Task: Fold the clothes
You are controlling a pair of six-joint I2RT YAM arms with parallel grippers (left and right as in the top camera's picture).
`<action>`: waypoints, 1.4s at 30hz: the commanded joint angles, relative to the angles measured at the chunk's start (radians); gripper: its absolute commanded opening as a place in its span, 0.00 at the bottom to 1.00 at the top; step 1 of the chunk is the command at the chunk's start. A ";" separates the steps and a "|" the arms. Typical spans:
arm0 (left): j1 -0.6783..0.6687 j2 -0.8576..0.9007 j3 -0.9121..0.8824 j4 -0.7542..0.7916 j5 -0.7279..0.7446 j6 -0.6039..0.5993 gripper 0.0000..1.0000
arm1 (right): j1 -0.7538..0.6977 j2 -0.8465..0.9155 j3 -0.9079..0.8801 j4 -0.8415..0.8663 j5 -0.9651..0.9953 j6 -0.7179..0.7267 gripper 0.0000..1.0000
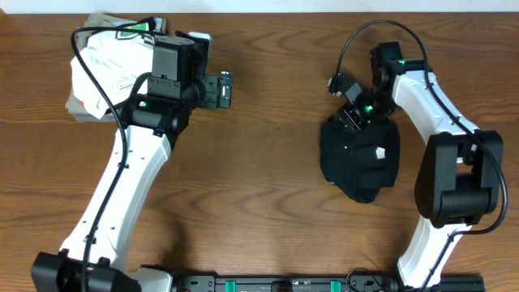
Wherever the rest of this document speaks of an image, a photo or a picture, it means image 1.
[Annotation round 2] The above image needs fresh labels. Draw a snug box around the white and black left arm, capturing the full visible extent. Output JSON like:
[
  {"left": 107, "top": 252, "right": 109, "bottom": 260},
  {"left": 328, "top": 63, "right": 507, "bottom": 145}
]
[{"left": 31, "top": 32, "right": 233, "bottom": 291}]

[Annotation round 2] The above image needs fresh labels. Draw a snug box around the khaki folded garment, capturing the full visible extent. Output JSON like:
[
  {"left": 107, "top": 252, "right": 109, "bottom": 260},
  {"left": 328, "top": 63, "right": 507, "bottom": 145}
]
[{"left": 65, "top": 12, "right": 167, "bottom": 123}]

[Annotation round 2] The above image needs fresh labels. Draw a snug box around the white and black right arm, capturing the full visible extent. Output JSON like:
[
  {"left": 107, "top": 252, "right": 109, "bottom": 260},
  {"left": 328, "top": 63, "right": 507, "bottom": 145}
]
[{"left": 320, "top": 42, "right": 506, "bottom": 291}]

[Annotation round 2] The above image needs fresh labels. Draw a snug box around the black t-shirt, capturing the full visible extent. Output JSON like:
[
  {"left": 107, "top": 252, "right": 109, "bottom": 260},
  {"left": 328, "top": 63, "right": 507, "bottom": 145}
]
[{"left": 320, "top": 118, "right": 401, "bottom": 204}]

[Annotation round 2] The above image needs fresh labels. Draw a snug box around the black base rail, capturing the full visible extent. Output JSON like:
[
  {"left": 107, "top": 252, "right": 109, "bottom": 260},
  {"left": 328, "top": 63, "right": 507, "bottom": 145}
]
[{"left": 174, "top": 274, "right": 486, "bottom": 292}]

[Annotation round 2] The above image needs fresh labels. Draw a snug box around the white folded shirt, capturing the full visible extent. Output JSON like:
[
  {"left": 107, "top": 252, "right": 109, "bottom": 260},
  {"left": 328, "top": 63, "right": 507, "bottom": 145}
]
[{"left": 71, "top": 22, "right": 154, "bottom": 119}]

